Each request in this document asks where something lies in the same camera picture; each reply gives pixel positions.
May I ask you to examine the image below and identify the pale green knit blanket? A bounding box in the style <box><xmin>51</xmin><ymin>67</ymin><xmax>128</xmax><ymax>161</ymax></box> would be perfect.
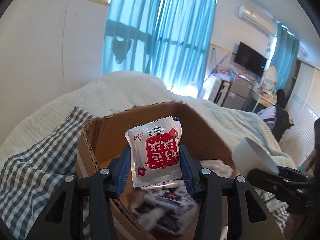
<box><xmin>1</xmin><ymin>71</ymin><xmax>296</xmax><ymax>168</ymax></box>

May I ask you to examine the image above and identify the blue window curtain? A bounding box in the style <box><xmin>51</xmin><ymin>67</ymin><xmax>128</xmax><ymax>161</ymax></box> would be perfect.
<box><xmin>101</xmin><ymin>0</ymin><xmax>218</xmax><ymax>90</ymax></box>

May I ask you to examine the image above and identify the brown cardboard box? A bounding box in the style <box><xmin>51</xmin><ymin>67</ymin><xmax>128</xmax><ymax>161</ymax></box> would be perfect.
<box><xmin>75</xmin><ymin>102</ymin><xmax>233</xmax><ymax>239</ymax></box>

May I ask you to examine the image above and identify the red white snack packet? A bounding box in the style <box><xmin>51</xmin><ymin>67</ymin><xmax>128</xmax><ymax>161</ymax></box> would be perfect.
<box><xmin>125</xmin><ymin>116</ymin><xmax>182</xmax><ymax>188</ymax></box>

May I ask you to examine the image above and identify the checkered bed sheet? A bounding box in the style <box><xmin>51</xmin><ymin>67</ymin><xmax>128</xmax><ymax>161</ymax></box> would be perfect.
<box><xmin>1</xmin><ymin>107</ymin><xmax>93</xmax><ymax>239</ymax></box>

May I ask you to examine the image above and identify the white louvered wardrobe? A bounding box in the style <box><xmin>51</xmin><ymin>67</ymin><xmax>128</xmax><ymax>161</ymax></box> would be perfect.
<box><xmin>279</xmin><ymin>62</ymin><xmax>320</xmax><ymax>166</ymax></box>

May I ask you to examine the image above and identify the white desk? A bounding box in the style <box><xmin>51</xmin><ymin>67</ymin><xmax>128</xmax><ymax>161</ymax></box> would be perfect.
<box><xmin>252</xmin><ymin>91</ymin><xmax>277</xmax><ymax>112</ymax></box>

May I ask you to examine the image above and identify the black clothes pile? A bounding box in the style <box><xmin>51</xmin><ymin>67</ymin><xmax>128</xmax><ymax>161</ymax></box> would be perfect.
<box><xmin>272</xmin><ymin>89</ymin><xmax>294</xmax><ymax>142</ymax></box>

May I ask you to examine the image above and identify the white air conditioner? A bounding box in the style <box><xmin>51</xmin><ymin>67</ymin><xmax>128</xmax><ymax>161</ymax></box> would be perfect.
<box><xmin>238</xmin><ymin>5</ymin><xmax>277</xmax><ymax>38</ymax></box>

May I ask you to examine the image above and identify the white tissue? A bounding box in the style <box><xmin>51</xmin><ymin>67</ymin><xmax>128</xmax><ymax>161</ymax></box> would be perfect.
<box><xmin>200</xmin><ymin>159</ymin><xmax>233</xmax><ymax>178</ymax></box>

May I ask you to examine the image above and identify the clear plastic bag of items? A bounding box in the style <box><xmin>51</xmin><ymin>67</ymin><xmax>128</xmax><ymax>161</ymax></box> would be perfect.
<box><xmin>127</xmin><ymin>185</ymin><xmax>199</xmax><ymax>236</ymax></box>

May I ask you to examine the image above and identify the black wall television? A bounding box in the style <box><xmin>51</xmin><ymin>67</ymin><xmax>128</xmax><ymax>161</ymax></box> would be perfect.
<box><xmin>234</xmin><ymin>42</ymin><xmax>267</xmax><ymax>77</ymax></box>

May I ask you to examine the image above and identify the white tape roll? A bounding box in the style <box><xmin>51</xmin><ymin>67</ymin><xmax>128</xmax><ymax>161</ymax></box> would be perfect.
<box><xmin>232</xmin><ymin>137</ymin><xmax>279</xmax><ymax>178</ymax></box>

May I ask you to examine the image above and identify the blue corner curtain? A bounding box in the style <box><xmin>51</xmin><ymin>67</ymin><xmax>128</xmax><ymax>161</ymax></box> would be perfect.
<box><xmin>270</xmin><ymin>23</ymin><xmax>299</xmax><ymax>94</ymax></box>

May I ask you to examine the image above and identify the round vanity mirror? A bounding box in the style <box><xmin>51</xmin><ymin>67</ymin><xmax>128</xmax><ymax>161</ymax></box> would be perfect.
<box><xmin>262</xmin><ymin>66</ymin><xmax>277</xmax><ymax>90</ymax></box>

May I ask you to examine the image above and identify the grey mini fridge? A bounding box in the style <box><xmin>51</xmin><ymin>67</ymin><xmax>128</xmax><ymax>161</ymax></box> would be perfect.
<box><xmin>222</xmin><ymin>75</ymin><xmax>252</xmax><ymax>110</ymax></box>

